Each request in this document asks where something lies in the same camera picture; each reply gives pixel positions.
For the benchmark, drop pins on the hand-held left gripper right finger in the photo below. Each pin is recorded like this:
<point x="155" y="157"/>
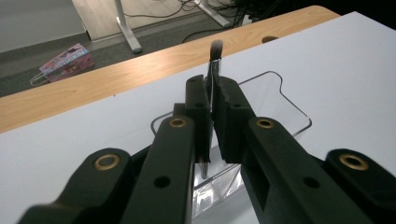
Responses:
<point x="232" y="124"/>

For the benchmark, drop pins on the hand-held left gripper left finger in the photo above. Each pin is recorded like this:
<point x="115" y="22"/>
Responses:
<point x="199" y="115"/>

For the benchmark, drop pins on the clear acrylic organizer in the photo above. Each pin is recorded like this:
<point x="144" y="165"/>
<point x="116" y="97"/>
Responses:
<point x="267" y="99"/>

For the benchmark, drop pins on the white power strip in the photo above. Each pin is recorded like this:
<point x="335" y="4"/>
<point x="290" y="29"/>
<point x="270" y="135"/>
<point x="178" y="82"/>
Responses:
<point x="247" y="19"/>

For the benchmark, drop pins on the wooden table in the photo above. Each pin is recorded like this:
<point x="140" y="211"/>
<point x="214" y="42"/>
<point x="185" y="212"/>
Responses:
<point x="93" y="84"/>

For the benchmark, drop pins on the pink paper bag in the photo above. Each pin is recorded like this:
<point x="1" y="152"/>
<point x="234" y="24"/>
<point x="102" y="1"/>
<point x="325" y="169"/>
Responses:
<point x="67" y="63"/>

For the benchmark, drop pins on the white desk frame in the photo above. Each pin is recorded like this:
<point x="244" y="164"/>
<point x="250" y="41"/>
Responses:
<point x="127" y="31"/>

